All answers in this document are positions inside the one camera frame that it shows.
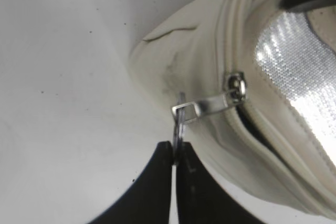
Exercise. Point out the cream bag with silver window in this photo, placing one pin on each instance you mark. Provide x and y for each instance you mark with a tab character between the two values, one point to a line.
279	145

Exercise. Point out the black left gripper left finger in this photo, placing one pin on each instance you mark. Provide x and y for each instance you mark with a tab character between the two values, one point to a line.
148	199

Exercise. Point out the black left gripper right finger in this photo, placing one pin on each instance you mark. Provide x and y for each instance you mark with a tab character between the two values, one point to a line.
200	198

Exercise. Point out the silver zipper pull with ring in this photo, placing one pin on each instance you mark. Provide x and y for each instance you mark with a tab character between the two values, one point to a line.
188	112

